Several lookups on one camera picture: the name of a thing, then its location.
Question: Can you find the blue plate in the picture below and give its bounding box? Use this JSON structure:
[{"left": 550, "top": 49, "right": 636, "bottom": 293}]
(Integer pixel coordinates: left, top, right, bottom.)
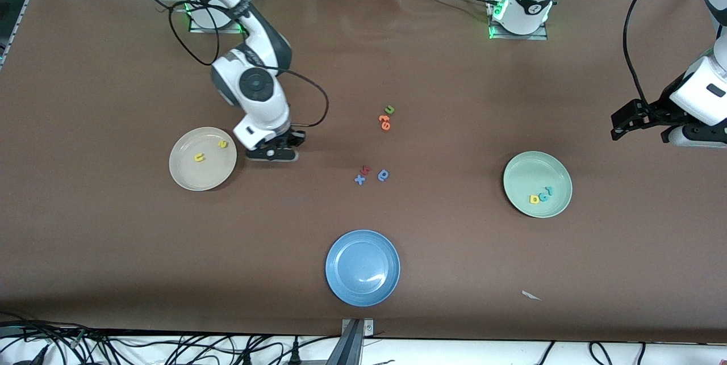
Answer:
[{"left": 325, "top": 230, "right": 401, "bottom": 307}]

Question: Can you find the pale green plate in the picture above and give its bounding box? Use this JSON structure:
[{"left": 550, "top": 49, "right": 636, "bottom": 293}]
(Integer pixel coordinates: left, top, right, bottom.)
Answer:
[{"left": 503, "top": 151, "right": 573, "bottom": 219}]

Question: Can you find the metal table bracket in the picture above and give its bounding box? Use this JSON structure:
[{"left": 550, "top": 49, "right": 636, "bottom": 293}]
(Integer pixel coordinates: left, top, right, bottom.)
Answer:
[{"left": 327, "top": 318, "right": 375, "bottom": 365}]

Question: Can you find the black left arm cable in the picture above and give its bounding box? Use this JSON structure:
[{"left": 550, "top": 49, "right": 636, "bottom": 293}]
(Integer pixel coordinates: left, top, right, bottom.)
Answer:
[{"left": 623, "top": 0, "right": 682, "bottom": 106}]

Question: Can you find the brown table mat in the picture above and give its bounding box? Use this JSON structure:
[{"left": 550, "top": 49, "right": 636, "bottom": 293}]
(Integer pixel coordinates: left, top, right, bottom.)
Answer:
[{"left": 0, "top": 0, "right": 727, "bottom": 344}]

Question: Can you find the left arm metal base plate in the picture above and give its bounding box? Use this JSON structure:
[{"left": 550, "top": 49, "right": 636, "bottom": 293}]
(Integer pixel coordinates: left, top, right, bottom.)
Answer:
[{"left": 486, "top": 0, "right": 549, "bottom": 41}]

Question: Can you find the beige brown plate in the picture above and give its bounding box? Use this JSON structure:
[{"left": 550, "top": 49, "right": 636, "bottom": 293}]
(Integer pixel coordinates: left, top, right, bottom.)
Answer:
[{"left": 169, "top": 127, "right": 237, "bottom": 192}]

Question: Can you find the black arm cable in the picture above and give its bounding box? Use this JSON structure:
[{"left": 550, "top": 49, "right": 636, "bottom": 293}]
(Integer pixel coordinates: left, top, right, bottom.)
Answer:
[
  {"left": 169, "top": 1, "right": 329, "bottom": 127},
  {"left": 623, "top": 0, "right": 682, "bottom": 106}
]

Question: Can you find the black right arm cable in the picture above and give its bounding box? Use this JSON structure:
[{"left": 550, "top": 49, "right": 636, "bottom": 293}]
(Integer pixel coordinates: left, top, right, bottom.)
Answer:
[{"left": 169, "top": 1, "right": 329, "bottom": 127}]

